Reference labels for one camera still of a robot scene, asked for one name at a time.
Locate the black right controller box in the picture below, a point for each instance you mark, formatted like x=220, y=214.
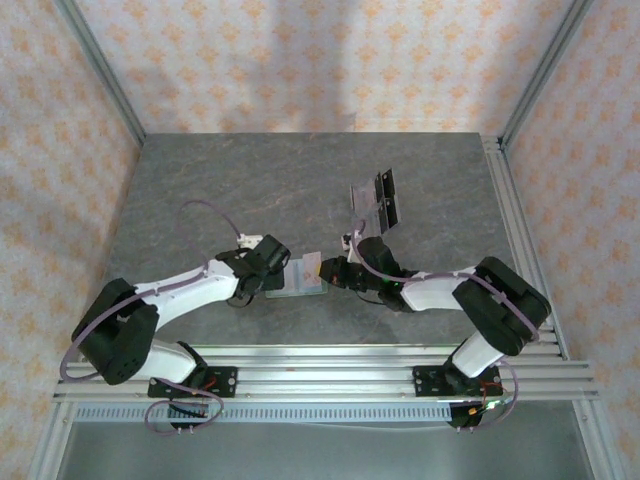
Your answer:
x=465, y=418

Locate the black left controller box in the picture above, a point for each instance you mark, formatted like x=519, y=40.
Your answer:
x=190, y=413

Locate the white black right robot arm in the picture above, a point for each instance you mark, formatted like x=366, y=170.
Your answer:
x=435, y=292

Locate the clear acrylic card stand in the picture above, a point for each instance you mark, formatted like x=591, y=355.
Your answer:
x=362, y=197

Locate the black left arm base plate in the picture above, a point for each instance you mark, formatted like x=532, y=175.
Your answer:
x=225, y=376

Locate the wide aluminium mounting rail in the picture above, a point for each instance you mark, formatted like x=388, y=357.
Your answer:
x=325, y=386

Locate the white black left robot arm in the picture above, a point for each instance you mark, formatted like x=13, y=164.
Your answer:
x=190, y=295

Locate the aluminium side rail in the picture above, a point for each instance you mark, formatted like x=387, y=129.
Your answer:
x=525, y=250

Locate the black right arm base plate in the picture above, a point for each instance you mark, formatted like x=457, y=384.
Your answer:
x=425, y=381

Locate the aluminium frame leg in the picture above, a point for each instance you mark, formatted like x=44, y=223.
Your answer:
x=595, y=445
x=52, y=445

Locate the black controller box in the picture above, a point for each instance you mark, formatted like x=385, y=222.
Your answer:
x=190, y=413
x=465, y=418

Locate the aluminium frame post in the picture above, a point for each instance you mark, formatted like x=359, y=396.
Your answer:
x=546, y=65
x=99, y=65

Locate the narrow aluminium table edge rail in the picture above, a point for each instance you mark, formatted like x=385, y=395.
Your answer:
x=325, y=352

